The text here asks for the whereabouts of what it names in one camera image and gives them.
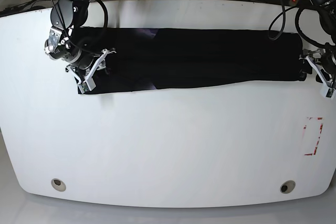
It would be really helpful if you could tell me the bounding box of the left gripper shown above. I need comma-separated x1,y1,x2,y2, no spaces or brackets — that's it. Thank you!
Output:
315,42,335,82

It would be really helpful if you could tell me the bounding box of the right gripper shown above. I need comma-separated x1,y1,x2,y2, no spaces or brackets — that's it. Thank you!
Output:
45,26,101,70

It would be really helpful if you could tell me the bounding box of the black printed T-shirt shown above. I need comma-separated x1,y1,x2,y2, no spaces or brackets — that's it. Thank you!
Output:
73,27,312,94

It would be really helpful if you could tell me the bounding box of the red tape rectangle marker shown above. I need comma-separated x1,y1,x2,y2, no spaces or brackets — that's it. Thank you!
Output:
302,117,324,156

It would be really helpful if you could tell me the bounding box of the right table grommet hole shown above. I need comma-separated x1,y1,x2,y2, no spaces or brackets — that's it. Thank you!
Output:
280,180,296,194

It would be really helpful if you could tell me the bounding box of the table grommet hole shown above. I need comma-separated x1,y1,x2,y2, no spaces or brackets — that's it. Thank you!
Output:
51,178,66,192
280,180,296,194

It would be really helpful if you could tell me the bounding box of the left table grommet hole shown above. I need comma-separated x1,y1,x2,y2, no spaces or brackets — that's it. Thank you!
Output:
51,178,66,192

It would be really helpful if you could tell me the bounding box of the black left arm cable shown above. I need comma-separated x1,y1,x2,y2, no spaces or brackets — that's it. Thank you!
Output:
267,0,318,49

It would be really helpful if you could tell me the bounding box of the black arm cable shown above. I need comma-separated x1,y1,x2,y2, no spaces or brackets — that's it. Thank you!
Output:
267,0,318,49
78,0,110,51

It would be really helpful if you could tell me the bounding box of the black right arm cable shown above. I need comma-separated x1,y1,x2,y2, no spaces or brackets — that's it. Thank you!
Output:
78,0,110,51

